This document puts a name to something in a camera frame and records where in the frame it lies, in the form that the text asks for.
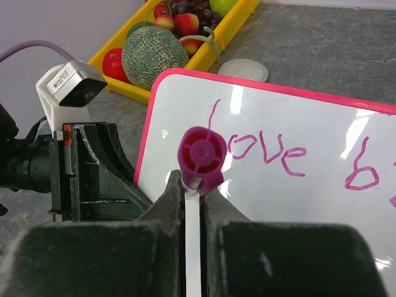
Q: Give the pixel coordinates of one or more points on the pink framed whiteboard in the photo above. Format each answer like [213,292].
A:
[292,155]

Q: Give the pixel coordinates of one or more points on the white marker purple cap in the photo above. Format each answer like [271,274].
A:
[201,155]

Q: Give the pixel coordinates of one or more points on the green netted melon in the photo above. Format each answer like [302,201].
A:
[148,52]

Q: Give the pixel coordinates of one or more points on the dark green lime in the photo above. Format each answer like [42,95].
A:
[138,26]

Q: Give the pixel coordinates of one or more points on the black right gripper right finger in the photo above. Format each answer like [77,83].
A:
[241,257]

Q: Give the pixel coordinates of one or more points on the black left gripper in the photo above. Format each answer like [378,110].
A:
[95,183]

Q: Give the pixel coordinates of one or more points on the yellow plastic bin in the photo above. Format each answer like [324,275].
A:
[203,53]

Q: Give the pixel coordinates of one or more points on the dark red grape bunch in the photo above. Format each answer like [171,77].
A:
[198,9]

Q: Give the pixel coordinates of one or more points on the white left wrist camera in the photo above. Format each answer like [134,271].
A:
[66,90]

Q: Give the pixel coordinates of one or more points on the light green apple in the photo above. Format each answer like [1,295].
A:
[222,6]

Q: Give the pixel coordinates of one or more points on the red tomato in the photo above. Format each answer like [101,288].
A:
[112,65]

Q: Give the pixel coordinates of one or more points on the white whiteboard eraser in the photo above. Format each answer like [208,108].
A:
[244,69]

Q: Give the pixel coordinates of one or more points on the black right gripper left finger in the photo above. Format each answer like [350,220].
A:
[144,257]

